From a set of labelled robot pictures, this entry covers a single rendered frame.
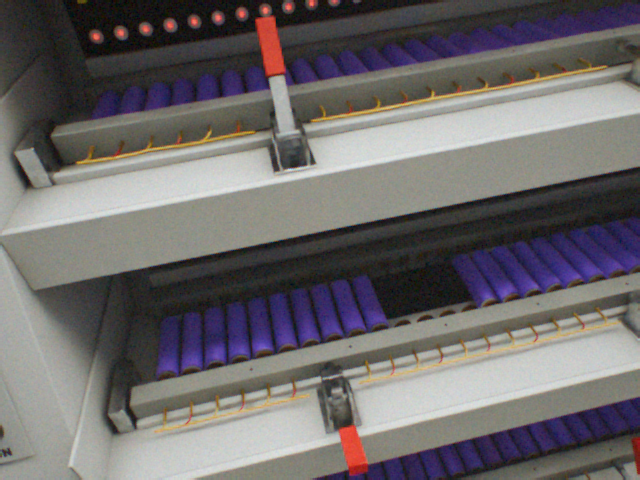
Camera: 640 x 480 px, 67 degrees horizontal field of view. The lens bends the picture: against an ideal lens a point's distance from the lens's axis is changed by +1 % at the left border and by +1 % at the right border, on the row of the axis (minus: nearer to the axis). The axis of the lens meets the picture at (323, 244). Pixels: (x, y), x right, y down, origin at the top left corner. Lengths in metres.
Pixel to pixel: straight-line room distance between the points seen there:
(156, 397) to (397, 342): 0.19
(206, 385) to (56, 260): 0.15
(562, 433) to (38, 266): 0.51
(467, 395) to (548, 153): 0.19
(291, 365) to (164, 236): 0.15
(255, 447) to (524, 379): 0.22
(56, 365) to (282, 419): 0.16
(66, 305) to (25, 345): 0.05
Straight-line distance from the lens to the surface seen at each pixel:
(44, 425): 0.38
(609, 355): 0.46
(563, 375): 0.44
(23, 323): 0.35
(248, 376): 0.40
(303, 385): 0.40
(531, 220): 0.54
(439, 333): 0.41
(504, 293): 0.46
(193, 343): 0.44
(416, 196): 0.33
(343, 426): 0.35
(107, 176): 0.36
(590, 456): 0.59
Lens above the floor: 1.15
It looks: 17 degrees down
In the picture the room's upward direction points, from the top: 10 degrees counter-clockwise
